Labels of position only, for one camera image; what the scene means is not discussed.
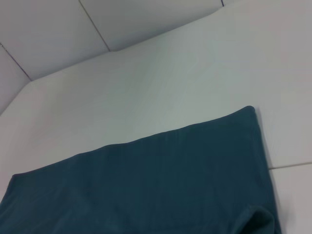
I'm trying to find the teal blue shirt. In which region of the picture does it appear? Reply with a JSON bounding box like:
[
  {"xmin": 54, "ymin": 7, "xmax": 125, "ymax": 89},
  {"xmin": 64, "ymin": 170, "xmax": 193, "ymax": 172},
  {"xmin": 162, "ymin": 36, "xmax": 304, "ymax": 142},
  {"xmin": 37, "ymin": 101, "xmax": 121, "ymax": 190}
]
[{"xmin": 0, "ymin": 105, "xmax": 281, "ymax": 234}]

